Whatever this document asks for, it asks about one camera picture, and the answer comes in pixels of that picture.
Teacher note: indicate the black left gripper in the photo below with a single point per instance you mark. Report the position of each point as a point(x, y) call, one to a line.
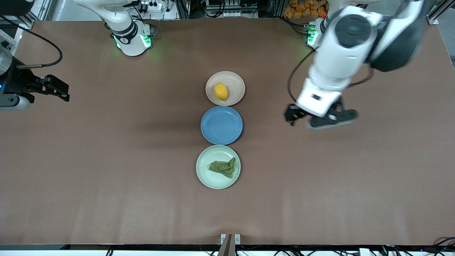
point(293, 113)

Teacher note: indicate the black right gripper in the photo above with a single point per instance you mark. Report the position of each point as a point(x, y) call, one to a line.
point(17, 81)

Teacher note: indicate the yellow lemon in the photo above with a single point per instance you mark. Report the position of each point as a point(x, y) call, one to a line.
point(220, 91)

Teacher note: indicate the green lettuce leaf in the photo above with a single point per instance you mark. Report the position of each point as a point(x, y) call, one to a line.
point(224, 168)

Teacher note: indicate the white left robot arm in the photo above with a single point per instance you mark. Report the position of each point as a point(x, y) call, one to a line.
point(341, 46)

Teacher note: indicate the beige round plate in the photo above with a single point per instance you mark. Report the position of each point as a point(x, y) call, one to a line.
point(234, 85)

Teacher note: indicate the blue round plate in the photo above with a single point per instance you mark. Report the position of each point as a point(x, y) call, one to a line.
point(221, 125)

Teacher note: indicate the pale green round plate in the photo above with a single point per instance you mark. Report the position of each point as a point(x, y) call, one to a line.
point(215, 179)

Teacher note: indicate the bag of orange items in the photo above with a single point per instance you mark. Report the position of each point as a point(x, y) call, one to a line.
point(302, 9)

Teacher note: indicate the white power strip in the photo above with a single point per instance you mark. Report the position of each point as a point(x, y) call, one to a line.
point(151, 6)

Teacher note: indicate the aluminium frame profile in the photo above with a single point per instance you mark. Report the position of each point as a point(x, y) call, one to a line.
point(435, 16)
point(39, 10)

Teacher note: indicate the metal table edge bracket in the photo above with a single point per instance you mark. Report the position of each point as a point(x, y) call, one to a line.
point(230, 241)

